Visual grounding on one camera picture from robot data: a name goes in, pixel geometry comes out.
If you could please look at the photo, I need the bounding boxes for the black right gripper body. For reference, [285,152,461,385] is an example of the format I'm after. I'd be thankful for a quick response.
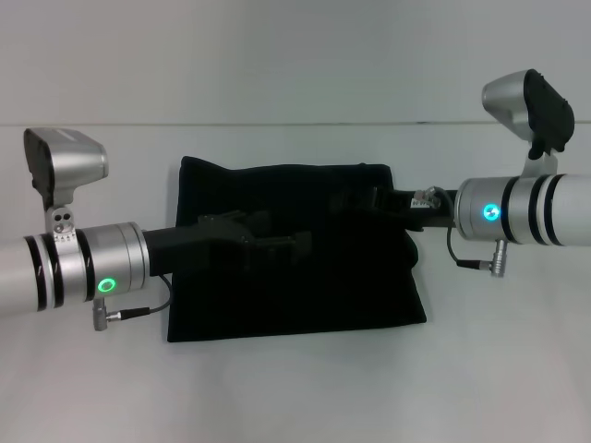
[386,186,459,232]

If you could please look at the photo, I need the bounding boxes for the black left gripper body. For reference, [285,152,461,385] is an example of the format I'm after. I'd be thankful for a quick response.
[141,213,253,265]

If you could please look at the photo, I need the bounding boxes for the black t-shirt with FREE print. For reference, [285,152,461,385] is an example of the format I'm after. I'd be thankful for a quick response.
[164,155,428,344]

